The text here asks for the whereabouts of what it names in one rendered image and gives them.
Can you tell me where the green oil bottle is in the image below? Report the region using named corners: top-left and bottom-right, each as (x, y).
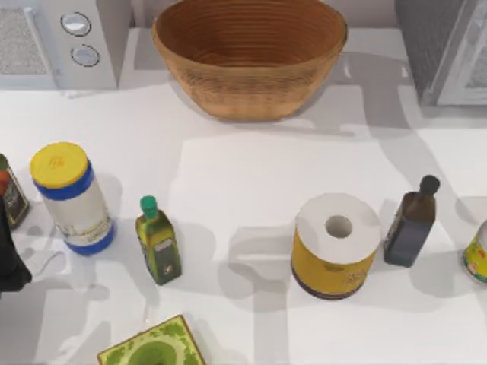
top-left (135, 195), bottom-right (183, 286)

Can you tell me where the yellow wrapped paper roll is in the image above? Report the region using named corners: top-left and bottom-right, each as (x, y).
top-left (291, 192), bottom-right (382, 300)

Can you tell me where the brown woven basket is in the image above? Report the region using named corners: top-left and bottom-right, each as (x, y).
top-left (151, 0), bottom-right (349, 122)

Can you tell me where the white canister with yellow lid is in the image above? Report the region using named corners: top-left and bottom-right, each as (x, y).
top-left (30, 142), bottom-right (116, 256)

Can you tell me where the dark bottle with black cap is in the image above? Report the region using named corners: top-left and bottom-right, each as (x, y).
top-left (383, 175), bottom-right (441, 266)

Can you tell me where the green book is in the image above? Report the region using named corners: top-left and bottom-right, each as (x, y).
top-left (97, 314), bottom-right (208, 365)

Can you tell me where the microwave knob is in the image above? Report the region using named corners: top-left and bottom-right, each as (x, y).
top-left (70, 43), bottom-right (101, 68)
top-left (60, 11), bottom-right (93, 34)

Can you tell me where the pale microwave oven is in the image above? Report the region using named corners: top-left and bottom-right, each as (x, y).
top-left (0, 0), bottom-right (135, 91)

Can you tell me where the yellow and white container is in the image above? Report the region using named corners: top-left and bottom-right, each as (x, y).
top-left (462, 220), bottom-right (487, 285)

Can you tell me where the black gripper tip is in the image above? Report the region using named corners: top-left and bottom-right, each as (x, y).
top-left (0, 195), bottom-right (33, 301)

